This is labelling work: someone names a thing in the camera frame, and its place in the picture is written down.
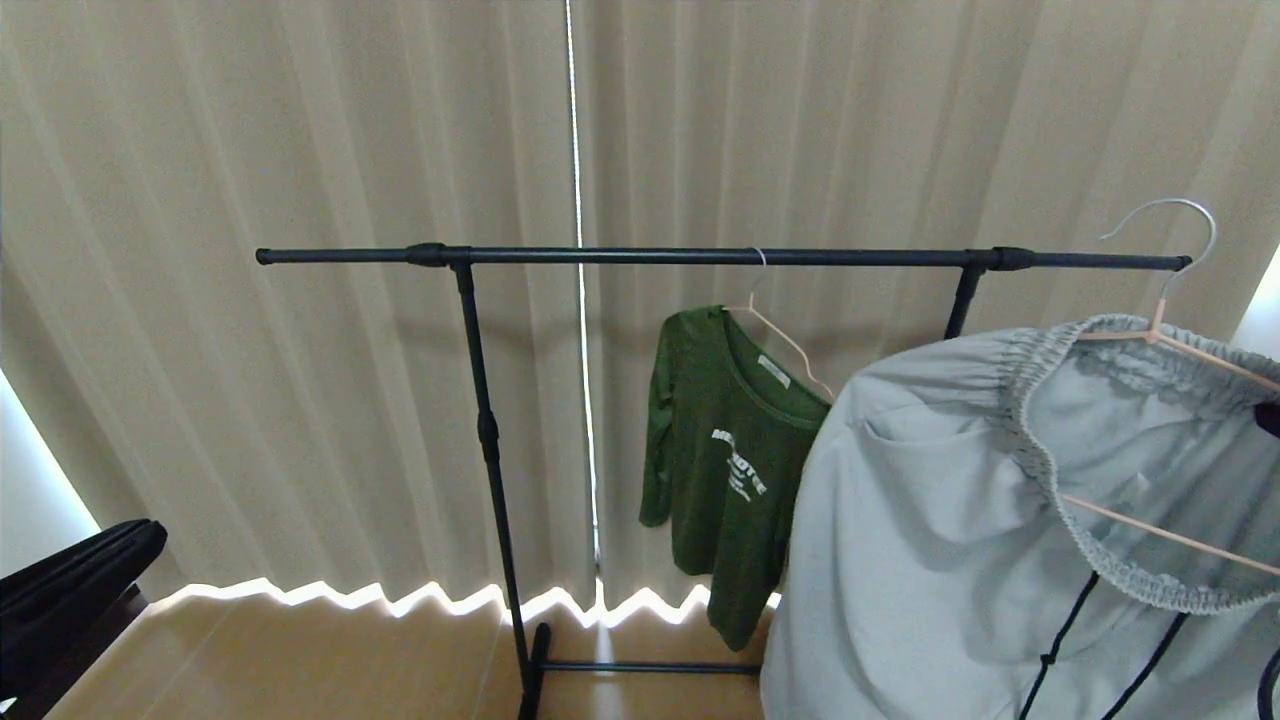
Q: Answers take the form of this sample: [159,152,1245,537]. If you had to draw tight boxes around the green printed t-shirt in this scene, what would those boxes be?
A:
[638,305,836,653]

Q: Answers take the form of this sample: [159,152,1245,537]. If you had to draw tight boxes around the pink clothes hanger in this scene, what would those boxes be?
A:
[1058,198,1280,581]
[725,248,836,403]

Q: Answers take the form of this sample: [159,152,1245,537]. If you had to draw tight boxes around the pale grey shorts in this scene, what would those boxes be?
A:
[760,314,1280,720]

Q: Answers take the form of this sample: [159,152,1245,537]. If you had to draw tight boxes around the black clothes rack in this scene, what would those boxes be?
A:
[255,243,1194,720]

